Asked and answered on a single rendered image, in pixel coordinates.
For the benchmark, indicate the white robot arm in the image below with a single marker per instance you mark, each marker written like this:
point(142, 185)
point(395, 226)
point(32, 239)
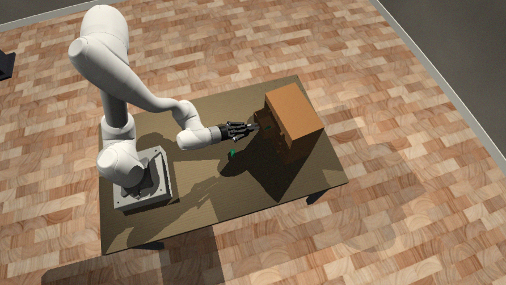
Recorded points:
point(100, 55)

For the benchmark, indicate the orange-brown wooden chest of drawers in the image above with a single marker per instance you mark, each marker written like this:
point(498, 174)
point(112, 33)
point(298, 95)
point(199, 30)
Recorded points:
point(299, 119)

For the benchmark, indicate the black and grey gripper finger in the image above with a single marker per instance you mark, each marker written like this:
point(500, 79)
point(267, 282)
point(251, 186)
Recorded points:
point(240, 125)
point(244, 132)

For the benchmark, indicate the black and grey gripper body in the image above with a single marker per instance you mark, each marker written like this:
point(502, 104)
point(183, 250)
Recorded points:
point(224, 131)

